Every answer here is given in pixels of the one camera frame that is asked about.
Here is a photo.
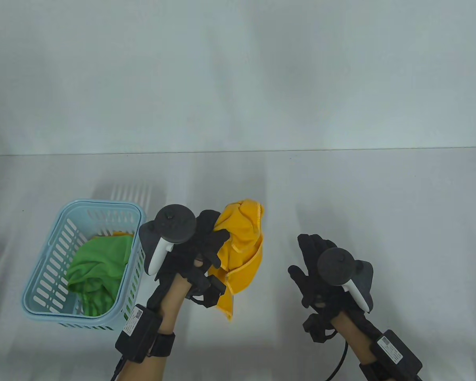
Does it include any person's right hand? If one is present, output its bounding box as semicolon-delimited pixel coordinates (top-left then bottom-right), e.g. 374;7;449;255
288;234;361;318

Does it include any person's left hand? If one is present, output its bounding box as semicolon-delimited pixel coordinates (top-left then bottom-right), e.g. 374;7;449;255
155;210;230;295

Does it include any black cable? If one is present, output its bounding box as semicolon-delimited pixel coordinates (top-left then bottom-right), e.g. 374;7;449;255
110;354;126;381
324;341;348;381

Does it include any light blue plastic basket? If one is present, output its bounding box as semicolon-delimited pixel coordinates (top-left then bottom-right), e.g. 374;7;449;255
22;199;148;332

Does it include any black sensor box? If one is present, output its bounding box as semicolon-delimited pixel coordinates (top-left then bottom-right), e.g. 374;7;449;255
115;304;164;364
368;329;423;378

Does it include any person's left forearm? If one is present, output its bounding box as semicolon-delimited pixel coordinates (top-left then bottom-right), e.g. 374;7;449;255
123;273;185;381

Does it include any green crumpled towel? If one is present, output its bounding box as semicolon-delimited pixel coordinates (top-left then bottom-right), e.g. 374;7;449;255
65;235;134;318

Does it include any black and white controller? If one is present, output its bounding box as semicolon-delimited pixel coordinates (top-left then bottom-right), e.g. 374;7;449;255
316;248;374;314
138;204;198;277

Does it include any yellow square towel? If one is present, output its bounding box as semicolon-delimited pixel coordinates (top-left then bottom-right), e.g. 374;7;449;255
207;198;266;321

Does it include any black wrist strap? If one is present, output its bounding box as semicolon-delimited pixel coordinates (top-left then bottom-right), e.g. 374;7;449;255
148;331;176;360
359;360;386;381

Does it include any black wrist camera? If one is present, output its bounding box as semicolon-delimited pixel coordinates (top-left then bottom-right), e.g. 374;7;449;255
303;312;338;344
186;274;227;309

